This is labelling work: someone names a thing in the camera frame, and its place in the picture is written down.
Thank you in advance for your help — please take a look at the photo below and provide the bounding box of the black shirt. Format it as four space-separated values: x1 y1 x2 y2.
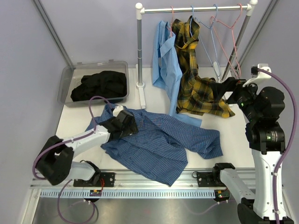
71 70 127 102

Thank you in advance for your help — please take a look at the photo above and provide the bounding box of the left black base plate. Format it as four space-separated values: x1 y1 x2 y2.
73 172 115 188

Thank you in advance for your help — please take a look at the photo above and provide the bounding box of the aluminium mounting rail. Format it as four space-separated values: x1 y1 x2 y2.
30 169 257 190

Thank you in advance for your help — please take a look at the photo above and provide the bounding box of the clear plastic storage bin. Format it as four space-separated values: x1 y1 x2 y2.
57 60 129 107

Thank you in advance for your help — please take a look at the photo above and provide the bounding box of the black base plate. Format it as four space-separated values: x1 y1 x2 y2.
192 171 226 187
73 172 115 188

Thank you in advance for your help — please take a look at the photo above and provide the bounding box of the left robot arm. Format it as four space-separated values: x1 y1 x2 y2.
32 106 138 186

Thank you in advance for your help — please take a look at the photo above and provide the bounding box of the dark blue checked shirt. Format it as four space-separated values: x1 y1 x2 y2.
84 104 224 187

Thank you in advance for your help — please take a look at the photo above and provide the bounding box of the yellow plaid shirt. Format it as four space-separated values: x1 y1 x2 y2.
172 16 235 118

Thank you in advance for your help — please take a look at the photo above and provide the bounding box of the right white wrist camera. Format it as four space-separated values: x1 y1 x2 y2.
243 63 271 87

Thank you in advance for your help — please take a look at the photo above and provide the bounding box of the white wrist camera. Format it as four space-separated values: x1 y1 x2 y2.
243 63 271 87
113 105 124 117

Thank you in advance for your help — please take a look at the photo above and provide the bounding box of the aluminium frame post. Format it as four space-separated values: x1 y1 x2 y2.
32 0 74 67
238 0 279 66

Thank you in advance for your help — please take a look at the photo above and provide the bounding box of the blue hanger for plaid shirt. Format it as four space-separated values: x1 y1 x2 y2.
189 5 194 37

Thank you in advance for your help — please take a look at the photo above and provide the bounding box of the blue hanger for checked shirt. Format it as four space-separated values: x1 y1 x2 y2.
192 4 221 81

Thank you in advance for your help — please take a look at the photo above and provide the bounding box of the left aluminium frame post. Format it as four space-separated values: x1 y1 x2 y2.
32 0 74 67

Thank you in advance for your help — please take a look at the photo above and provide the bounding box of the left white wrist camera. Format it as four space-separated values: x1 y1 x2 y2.
113 105 124 117

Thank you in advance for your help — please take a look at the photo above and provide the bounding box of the slotted cable duct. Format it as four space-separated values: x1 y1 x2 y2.
40 189 215 199

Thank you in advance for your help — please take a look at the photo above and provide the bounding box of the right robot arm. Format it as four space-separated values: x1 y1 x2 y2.
211 77 294 224

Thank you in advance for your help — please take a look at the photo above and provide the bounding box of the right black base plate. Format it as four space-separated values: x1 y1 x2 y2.
192 171 226 187

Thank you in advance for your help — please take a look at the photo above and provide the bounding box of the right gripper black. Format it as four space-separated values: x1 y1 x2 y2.
211 77 263 122

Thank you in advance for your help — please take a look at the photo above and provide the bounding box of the metal clothes rack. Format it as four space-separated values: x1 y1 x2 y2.
135 0 258 109

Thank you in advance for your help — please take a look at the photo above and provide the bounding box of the pink wire hanger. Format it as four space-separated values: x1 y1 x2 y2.
209 2 243 77
166 6 174 39

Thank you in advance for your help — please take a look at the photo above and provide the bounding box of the light blue shirt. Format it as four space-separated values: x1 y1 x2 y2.
152 21 201 127

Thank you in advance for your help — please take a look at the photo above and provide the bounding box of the right aluminium frame post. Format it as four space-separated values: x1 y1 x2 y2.
238 0 279 66

